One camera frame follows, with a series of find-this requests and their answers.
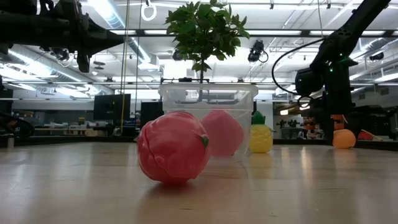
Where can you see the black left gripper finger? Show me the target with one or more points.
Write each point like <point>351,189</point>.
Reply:
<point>105,34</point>
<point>105,42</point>

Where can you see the orange toy fruit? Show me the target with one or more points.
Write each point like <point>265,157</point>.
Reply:
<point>343,140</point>

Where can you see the green artificial plant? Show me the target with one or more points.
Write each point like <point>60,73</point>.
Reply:
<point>205,28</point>

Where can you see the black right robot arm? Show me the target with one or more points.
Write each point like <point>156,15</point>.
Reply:
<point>348,31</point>

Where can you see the clear plastic tupperware container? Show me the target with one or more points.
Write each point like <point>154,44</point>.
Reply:
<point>236,96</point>

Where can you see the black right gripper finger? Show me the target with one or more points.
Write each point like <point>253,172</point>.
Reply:
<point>327,130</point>
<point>353,123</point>

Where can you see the storage shelf with bins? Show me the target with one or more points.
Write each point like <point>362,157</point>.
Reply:
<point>385,119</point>

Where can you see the yellow toy pineapple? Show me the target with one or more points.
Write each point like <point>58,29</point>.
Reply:
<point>261,140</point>

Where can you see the black hanging camera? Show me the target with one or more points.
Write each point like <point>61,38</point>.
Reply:
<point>256,51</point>

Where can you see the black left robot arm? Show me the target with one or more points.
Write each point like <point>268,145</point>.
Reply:
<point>28,29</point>

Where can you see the black computer monitor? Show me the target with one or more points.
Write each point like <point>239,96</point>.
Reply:
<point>152,112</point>
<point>112,107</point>

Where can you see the red toy tomato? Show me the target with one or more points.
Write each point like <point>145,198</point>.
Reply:
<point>171,149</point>

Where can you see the red toy apple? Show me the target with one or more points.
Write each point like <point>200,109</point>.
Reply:
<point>224,133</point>

